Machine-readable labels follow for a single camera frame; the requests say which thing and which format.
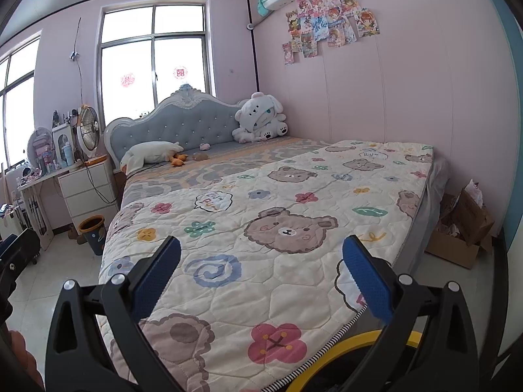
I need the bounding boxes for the white desk fan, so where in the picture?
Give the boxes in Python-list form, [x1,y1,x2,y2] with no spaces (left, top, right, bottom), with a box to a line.
[76,105,108,166]

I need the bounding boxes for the cluster of cartoon wall posters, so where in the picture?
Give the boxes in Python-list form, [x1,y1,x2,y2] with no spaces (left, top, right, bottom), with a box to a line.
[281,0,381,66]

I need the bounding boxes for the white dressing desk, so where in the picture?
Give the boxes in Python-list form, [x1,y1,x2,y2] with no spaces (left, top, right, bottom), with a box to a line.
[16,167,68,250]

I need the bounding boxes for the black wall cable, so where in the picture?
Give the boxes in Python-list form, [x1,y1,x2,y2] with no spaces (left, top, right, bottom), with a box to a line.
[69,17,88,109]

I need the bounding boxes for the pink white crumpled bag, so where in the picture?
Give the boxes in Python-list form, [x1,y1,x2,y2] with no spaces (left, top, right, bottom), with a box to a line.
[466,179,485,209]

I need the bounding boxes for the grey orange patterned sheet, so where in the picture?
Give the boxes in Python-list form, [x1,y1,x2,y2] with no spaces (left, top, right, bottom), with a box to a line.
[123,136,340,205]

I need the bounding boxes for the white cosmetic cabinet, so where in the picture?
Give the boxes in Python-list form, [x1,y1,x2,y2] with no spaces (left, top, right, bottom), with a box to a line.
[51,124,78,168]

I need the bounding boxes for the person's left hand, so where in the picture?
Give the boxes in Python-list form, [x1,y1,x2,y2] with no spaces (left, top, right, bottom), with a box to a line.
[8,330,43,390]

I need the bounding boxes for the black bin with yellow rim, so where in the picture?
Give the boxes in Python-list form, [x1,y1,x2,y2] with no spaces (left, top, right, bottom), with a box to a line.
[286,327,422,392]

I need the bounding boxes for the small brown blue floor bin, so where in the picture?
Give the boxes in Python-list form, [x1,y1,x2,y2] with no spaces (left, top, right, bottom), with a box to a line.
[77,215,108,256]

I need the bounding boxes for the blue tufted bed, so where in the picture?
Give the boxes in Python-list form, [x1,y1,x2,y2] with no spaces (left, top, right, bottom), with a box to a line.
[98,84,450,392]

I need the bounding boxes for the white plush dog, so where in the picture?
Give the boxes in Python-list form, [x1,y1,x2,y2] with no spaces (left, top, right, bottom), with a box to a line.
[232,92,290,143]

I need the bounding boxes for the white plush goose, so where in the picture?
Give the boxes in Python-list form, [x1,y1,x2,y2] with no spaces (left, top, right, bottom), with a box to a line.
[120,141,184,174]

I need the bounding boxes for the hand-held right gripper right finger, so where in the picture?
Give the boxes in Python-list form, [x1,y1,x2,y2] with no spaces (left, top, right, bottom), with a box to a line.
[342,235,481,392]

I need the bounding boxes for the large white-framed window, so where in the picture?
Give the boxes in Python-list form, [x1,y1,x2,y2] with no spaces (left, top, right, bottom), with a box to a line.
[96,2,217,121]

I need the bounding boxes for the cardboard box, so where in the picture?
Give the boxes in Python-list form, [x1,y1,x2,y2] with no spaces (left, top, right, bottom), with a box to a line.
[425,188,496,270]

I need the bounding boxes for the white nightstand with drawers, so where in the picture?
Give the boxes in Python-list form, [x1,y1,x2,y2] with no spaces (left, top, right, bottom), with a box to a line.
[57,159,121,229]

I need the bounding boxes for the narrow side window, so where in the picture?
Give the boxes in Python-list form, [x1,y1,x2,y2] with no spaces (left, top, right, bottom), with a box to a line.
[0,28,43,172]

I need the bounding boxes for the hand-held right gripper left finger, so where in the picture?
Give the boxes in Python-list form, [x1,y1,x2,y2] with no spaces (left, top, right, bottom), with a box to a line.
[44,235,182,392]

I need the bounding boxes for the round pink mirror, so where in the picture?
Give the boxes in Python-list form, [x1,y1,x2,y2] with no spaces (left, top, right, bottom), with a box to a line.
[26,127,56,172]

